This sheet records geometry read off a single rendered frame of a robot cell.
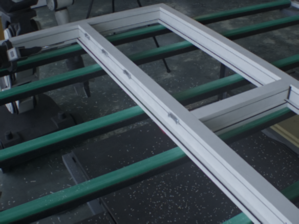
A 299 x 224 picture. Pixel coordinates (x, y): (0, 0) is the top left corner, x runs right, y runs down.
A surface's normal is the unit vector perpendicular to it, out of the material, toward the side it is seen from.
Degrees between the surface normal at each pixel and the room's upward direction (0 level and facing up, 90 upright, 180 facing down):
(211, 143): 0
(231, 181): 90
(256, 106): 90
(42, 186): 0
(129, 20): 90
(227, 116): 90
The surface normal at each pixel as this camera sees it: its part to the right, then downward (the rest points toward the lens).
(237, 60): -0.87, 0.29
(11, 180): -0.01, -0.83
